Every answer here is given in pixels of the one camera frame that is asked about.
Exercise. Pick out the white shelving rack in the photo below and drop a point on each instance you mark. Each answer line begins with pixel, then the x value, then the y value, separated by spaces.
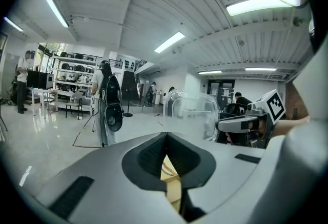
pixel 74 71

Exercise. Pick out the dark glass double door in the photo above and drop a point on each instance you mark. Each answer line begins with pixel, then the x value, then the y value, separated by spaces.
pixel 217 89

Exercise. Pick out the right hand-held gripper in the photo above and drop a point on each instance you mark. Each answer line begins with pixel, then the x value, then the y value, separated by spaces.
pixel 275 107

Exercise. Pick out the round wooden table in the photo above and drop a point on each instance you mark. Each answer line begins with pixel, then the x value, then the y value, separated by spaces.
pixel 174 200

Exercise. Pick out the clear glass container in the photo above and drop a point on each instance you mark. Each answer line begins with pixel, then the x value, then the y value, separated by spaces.
pixel 191 105

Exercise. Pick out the grey chair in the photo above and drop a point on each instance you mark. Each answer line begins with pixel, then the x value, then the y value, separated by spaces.
pixel 77 96

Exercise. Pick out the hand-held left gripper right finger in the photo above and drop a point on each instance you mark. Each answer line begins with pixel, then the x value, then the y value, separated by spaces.
pixel 225 171

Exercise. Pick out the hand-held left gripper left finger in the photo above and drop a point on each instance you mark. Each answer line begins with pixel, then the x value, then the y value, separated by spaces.
pixel 102 182

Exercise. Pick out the person's right forearm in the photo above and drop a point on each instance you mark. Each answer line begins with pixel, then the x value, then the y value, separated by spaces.
pixel 292 126

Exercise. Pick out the ceiling strip lights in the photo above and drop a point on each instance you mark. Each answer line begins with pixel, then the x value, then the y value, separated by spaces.
pixel 256 3

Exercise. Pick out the black round-base stand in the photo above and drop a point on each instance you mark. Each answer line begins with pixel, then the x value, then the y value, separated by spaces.
pixel 128 114

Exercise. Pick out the small white table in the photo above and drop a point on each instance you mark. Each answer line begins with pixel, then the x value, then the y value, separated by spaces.
pixel 43 91

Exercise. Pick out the dark staircase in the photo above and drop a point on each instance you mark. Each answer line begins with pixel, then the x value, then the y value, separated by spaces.
pixel 128 84

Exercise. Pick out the black cabinet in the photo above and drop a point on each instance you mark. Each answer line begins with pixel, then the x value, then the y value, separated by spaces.
pixel 38 79

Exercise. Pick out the black mesh office chair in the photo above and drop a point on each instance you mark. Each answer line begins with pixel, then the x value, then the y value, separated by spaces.
pixel 235 109

